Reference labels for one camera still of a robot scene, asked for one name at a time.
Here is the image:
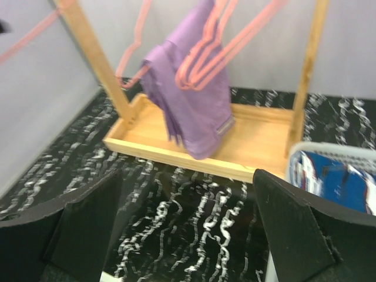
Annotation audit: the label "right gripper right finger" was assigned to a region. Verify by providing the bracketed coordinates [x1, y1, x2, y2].
[253, 169, 375, 281]

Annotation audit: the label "blue patterned trousers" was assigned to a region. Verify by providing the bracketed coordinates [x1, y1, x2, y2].
[288, 150, 375, 215]

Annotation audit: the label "white plastic basket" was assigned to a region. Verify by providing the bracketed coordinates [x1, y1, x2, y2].
[284, 141, 375, 183]

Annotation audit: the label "pink hanger holding purple trousers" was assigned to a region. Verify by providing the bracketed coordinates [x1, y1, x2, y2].
[115, 0, 152, 89]

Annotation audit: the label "pink wire hanger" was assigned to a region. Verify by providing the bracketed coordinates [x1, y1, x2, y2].
[1, 6, 65, 63]

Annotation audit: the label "black marble pattern mat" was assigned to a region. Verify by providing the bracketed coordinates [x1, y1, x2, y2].
[0, 78, 376, 282]

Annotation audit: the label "pink empty hanger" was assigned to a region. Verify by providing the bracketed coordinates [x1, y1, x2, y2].
[189, 1, 238, 90]
[195, 0, 290, 90]
[175, 1, 227, 89]

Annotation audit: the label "purple trousers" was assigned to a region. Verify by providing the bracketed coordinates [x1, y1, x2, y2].
[141, 1, 234, 160]

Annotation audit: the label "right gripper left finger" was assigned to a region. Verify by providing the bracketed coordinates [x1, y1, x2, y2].
[1, 170, 123, 281]

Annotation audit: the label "wooden clothes rack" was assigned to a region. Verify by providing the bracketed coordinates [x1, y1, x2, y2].
[56, 1, 329, 182]

